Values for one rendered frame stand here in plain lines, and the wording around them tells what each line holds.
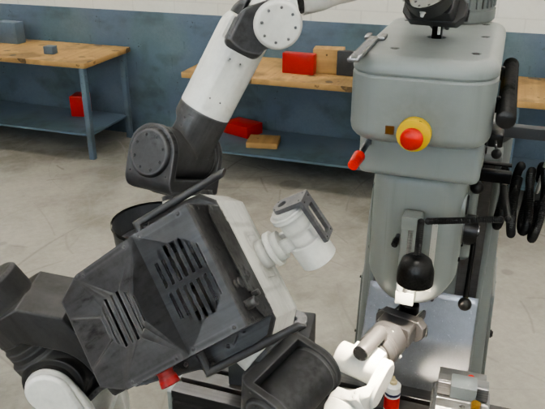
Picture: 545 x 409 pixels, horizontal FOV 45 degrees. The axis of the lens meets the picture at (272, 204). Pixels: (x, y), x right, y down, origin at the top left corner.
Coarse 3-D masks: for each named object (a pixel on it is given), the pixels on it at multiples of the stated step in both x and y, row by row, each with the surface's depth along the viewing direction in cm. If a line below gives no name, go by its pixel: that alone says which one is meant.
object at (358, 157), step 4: (368, 140) 131; (364, 144) 129; (368, 144) 130; (364, 148) 128; (356, 152) 124; (360, 152) 124; (364, 152) 127; (352, 156) 123; (356, 156) 122; (360, 156) 123; (364, 156) 124; (352, 160) 120; (356, 160) 121; (360, 160) 122; (348, 164) 121; (352, 164) 120; (356, 164) 120; (360, 164) 123; (352, 168) 121; (356, 168) 121
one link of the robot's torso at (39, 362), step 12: (48, 348) 115; (24, 360) 115; (36, 360) 114; (48, 360) 115; (60, 360) 115; (72, 360) 117; (24, 372) 116; (72, 372) 116; (84, 372) 118; (24, 384) 117; (84, 384) 118
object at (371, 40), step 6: (366, 36) 129; (372, 36) 129; (378, 36) 129; (384, 36) 129; (366, 42) 123; (372, 42) 123; (360, 48) 119; (366, 48) 119; (354, 54) 114; (360, 54) 114; (348, 60) 112; (354, 60) 111
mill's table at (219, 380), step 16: (176, 384) 183; (192, 384) 183; (208, 384) 183; (224, 384) 183; (352, 384) 183; (176, 400) 183; (192, 400) 179; (208, 400) 177; (224, 400) 177; (240, 400) 177; (400, 400) 177; (416, 400) 178
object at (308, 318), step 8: (296, 312) 179; (304, 312) 181; (296, 320) 178; (304, 320) 176; (312, 320) 178; (304, 328) 175; (312, 328) 176; (312, 336) 178; (232, 368) 180; (240, 368) 179; (232, 376) 181; (240, 376) 180; (232, 384) 182; (240, 384) 182
